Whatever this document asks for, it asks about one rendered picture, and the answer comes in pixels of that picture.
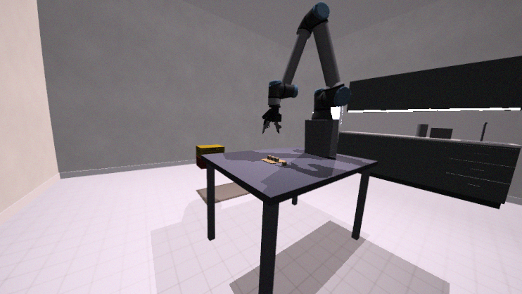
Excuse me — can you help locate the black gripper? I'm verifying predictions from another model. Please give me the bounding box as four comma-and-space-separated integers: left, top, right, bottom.
262, 105, 281, 133

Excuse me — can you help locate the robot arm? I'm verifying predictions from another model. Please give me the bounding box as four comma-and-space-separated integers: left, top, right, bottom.
268, 2, 351, 120

